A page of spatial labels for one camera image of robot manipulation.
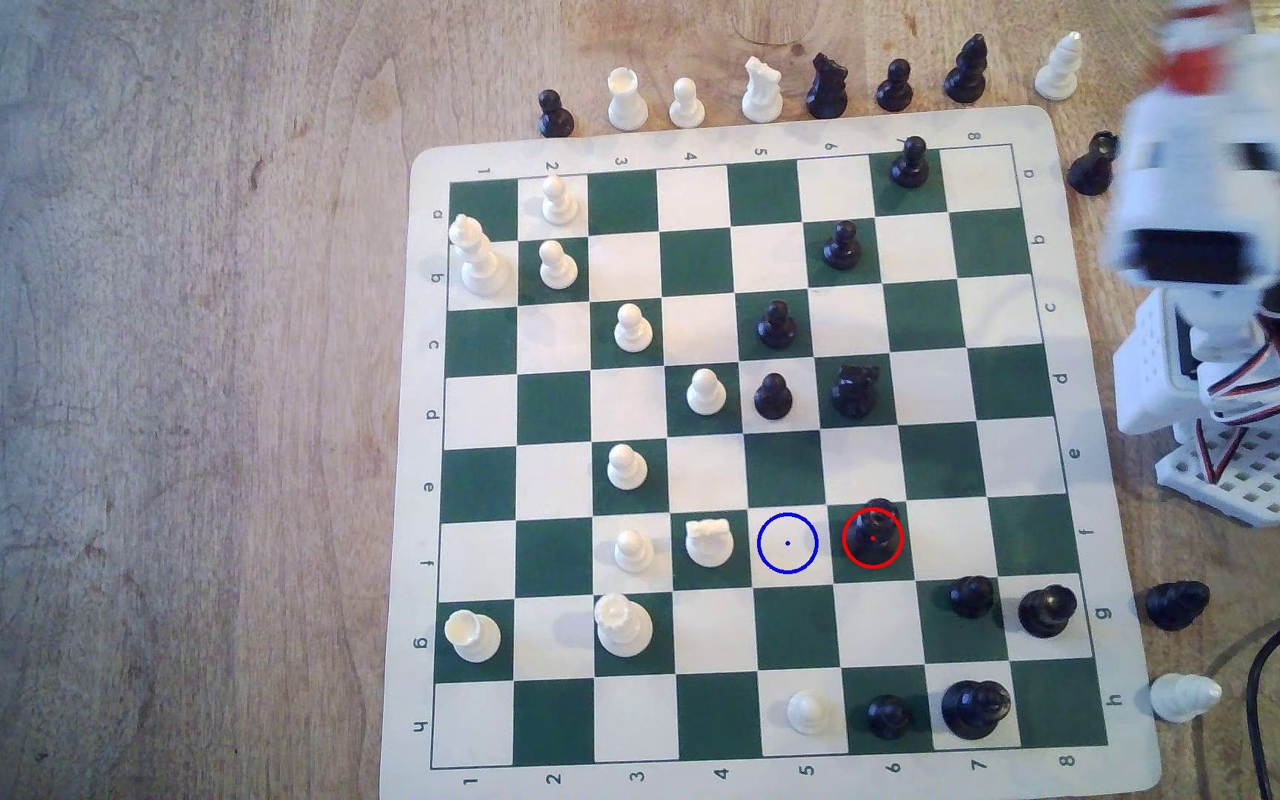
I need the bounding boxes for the white chess bishop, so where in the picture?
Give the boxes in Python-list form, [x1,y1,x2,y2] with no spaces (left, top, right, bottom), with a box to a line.
[1149,672,1224,724]
[1034,31,1084,102]

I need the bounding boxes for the red white black servo wires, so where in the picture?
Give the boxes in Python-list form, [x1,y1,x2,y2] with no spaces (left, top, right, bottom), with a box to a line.
[1196,167,1280,486]

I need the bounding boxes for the black chess king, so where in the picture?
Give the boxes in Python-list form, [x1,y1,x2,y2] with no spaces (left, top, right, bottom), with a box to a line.
[941,679,1013,741]

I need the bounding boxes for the white robot base grid plate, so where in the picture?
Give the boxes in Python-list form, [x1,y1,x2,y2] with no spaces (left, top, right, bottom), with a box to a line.
[1112,291,1280,529]

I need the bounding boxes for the white chess queen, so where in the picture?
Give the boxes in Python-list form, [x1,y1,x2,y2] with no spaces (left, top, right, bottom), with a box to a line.
[593,592,655,658]

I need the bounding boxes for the black chess bishop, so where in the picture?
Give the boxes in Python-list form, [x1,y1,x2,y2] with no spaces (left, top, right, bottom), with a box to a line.
[843,498,904,570]
[1018,584,1079,639]
[943,33,989,106]

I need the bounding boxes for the black chess knight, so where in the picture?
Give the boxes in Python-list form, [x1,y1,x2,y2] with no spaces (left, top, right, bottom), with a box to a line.
[805,52,850,120]
[830,363,881,420]

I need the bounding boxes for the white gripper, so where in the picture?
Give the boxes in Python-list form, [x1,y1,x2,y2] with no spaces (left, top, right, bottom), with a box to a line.
[1129,0,1280,168]

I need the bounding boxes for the black chess rook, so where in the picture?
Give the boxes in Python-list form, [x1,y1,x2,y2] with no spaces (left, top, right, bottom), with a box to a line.
[1067,130,1121,198]

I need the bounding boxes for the white chess knight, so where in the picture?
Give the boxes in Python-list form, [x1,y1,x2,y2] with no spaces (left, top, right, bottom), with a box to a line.
[741,56,784,124]
[685,516,735,569]

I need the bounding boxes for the white chess king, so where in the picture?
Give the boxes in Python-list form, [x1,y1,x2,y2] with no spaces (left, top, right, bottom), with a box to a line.
[449,214,511,297]

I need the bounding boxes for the white chess rook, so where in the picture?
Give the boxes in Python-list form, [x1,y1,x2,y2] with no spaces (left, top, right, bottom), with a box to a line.
[445,609,502,664]
[607,67,650,131]

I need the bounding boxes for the green white chessboard mat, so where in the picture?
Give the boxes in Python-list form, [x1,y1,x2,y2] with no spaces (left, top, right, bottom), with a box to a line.
[379,105,1164,800]

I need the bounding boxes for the black chess piece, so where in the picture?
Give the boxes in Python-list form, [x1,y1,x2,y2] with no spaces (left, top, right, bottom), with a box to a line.
[1144,580,1211,633]

